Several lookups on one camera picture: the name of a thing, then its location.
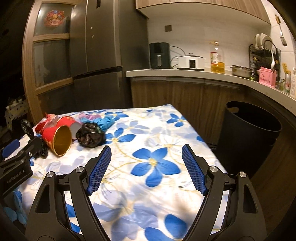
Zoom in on red clear snack wrapper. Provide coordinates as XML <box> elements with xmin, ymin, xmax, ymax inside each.
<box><xmin>35</xmin><ymin>114</ymin><xmax>59</xmax><ymax>135</ymax></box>

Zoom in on red paper cup gold interior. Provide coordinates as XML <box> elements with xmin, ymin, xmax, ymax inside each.
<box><xmin>42</xmin><ymin>126</ymin><xmax>72</xmax><ymax>157</ymax></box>

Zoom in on red paper cup white interior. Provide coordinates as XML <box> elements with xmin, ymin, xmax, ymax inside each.
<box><xmin>56</xmin><ymin>116</ymin><xmax>82</xmax><ymax>140</ymax></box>

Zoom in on black plastic bag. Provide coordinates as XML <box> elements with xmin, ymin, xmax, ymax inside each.
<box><xmin>76</xmin><ymin>123</ymin><xmax>106</xmax><ymax>148</ymax></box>

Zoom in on blue rubber glove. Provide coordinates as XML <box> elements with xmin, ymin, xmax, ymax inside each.
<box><xmin>79</xmin><ymin>116</ymin><xmax>115</xmax><ymax>132</ymax></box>

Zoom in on black trash bin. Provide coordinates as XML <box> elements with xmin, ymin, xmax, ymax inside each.
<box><xmin>215</xmin><ymin>101</ymin><xmax>282</xmax><ymax>178</ymax></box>

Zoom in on wooden lower kitchen cabinets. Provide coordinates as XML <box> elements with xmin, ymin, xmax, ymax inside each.
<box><xmin>130</xmin><ymin>77</ymin><xmax>295</xmax><ymax>135</ymax></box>

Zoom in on wooden glass cabinet door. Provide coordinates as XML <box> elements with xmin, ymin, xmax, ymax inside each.
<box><xmin>22</xmin><ymin>1</ymin><xmax>78</xmax><ymax>123</ymax></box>

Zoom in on blue floral tablecloth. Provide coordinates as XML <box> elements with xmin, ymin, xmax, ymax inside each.
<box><xmin>4</xmin><ymin>103</ymin><xmax>230</xmax><ymax>241</ymax></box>

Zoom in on dark steel refrigerator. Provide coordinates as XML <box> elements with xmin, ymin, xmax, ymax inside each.
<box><xmin>70</xmin><ymin>0</ymin><xmax>149</xmax><ymax>110</ymax></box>

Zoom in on pink utensil holder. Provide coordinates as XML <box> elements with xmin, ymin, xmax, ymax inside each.
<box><xmin>259</xmin><ymin>67</ymin><xmax>278</xmax><ymax>88</ymax></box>

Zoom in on steel pot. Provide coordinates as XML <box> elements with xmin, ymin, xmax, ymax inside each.
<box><xmin>231</xmin><ymin>65</ymin><xmax>252</xmax><ymax>79</ymax></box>

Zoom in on cooking oil bottle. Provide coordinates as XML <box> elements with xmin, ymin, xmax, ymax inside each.
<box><xmin>210</xmin><ymin>41</ymin><xmax>225</xmax><ymax>74</ymax></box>

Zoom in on white ladle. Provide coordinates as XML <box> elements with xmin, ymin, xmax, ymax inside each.
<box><xmin>270</xmin><ymin>50</ymin><xmax>275</xmax><ymax>71</ymax></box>

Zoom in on black dish rack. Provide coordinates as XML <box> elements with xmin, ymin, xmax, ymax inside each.
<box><xmin>248</xmin><ymin>40</ymin><xmax>281</xmax><ymax>82</ymax></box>

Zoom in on white rice cooker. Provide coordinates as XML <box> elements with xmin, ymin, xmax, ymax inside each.
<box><xmin>178</xmin><ymin>53</ymin><xmax>205</xmax><ymax>71</ymax></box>

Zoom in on black air fryer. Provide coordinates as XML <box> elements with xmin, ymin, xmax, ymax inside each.
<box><xmin>149</xmin><ymin>42</ymin><xmax>171</xmax><ymax>69</ymax></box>

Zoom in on hanging metal spatula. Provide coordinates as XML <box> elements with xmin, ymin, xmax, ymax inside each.
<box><xmin>275</xmin><ymin>15</ymin><xmax>287</xmax><ymax>47</ymax></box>

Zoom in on upper wooden wall cabinet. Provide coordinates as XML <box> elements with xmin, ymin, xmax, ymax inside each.
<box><xmin>135</xmin><ymin>1</ymin><xmax>270</xmax><ymax>25</ymax></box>

